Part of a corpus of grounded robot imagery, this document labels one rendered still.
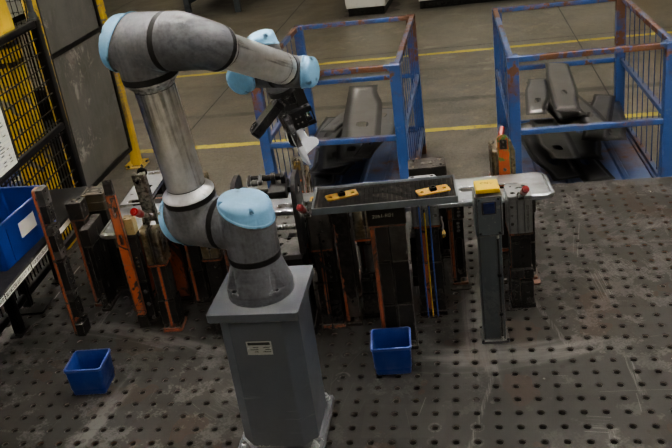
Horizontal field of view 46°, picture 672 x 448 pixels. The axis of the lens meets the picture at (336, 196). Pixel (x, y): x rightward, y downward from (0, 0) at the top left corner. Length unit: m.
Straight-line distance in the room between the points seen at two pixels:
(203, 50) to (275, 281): 0.53
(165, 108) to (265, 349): 0.57
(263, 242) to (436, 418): 0.64
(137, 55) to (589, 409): 1.30
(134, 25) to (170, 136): 0.24
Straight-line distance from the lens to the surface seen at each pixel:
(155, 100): 1.63
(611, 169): 4.63
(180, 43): 1.52
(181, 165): 1.69
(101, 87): 5.67
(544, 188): 2.38
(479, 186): 2.02
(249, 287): 1.72
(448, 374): 2.12
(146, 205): 2.34
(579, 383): 2.10
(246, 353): 1.79
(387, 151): 5.07
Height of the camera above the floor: 1.99
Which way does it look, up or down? 24 degrees down
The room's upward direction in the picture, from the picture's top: 8 degrees counter-clockwise
